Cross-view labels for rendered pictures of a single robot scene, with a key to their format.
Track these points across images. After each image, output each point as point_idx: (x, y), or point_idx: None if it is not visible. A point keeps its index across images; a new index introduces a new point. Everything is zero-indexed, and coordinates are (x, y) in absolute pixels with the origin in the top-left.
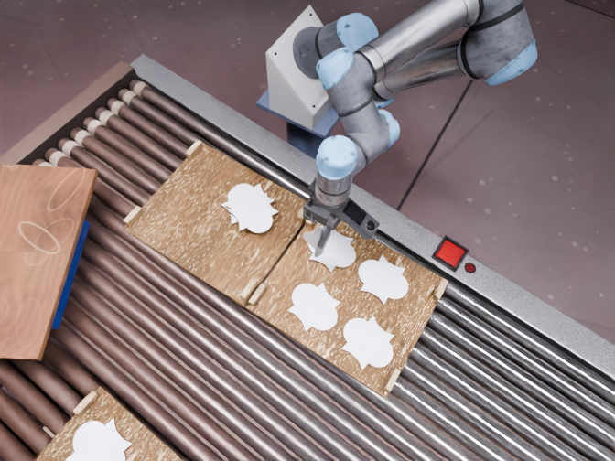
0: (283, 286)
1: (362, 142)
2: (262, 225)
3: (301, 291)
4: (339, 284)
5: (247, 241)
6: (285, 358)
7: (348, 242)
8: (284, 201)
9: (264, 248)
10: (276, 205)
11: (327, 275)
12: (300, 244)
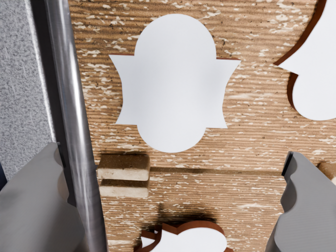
0: (306, 139)
1: None
2: (206, 238)
3: (319, 103)
4: (258, 17)
5: (233, 223)
6: None
7: (131, 62)
8: (128, 214)
9: (234, 201)
10: (142, 219)
11: (246, 65)
12: (195, 154)
